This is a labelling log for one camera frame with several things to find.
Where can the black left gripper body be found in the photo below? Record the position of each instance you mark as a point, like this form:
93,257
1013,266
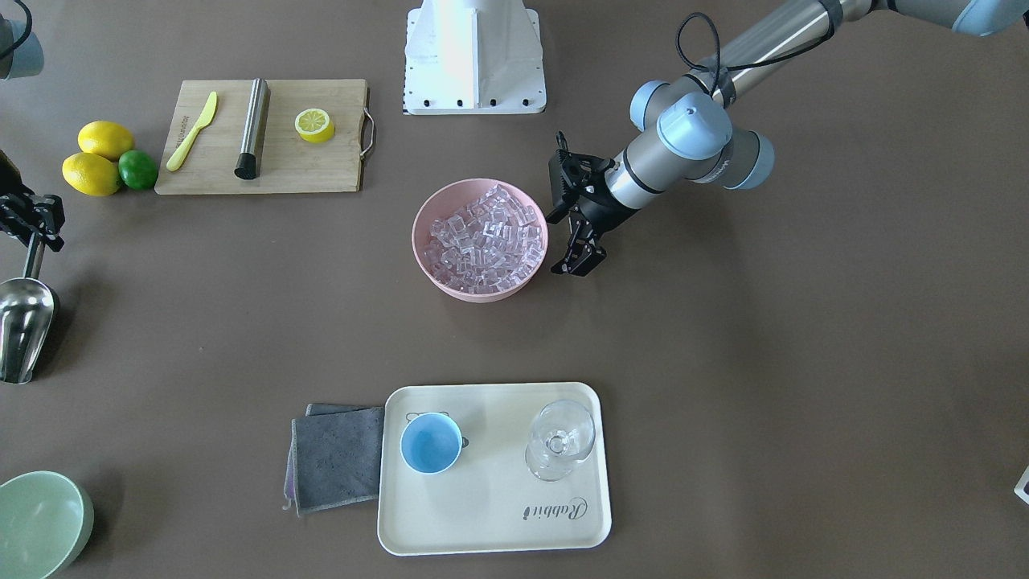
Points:
597,211

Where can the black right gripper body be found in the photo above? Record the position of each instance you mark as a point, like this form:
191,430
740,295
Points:
24,215

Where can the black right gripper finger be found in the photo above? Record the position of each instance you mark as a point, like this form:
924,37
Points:
50,234

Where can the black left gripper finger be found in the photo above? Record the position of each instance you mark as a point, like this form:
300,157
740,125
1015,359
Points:
583,254

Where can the steel ice scoop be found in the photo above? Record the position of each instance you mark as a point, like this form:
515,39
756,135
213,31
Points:
28,309

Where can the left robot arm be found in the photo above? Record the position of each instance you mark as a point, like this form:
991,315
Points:
684,129

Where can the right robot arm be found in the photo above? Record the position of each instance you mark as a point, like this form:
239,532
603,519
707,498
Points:
21,54

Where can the pink bowl of ice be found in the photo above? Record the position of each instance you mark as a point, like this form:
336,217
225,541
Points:
479,240

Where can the light blue cup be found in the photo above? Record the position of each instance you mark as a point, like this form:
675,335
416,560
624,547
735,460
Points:
431,442

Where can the yellow lemon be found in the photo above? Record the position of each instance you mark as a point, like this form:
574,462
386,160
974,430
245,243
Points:
108,139
91,174

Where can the green lime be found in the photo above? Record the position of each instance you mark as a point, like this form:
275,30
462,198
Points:
137,169

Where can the yellow plastic knife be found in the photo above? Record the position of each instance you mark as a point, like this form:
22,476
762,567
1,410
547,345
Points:
203,121

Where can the clear wine glass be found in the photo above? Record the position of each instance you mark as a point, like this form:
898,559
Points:
562,436

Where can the steel cylindrical muddler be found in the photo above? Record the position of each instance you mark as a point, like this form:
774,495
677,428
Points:
250,154

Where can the wooden cutting board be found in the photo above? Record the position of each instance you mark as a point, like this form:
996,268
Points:
287,163

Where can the cream serving tray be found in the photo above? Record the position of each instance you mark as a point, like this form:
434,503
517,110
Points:
489,500

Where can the half lemon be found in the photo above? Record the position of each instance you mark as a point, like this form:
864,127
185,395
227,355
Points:
314,126

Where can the mint green bowl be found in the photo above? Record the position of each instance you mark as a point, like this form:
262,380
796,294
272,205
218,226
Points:
46,520

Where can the grey folded cloth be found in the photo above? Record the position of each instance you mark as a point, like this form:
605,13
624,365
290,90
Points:
334,457

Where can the white camera post base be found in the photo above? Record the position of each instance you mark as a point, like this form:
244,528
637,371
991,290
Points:
473,58

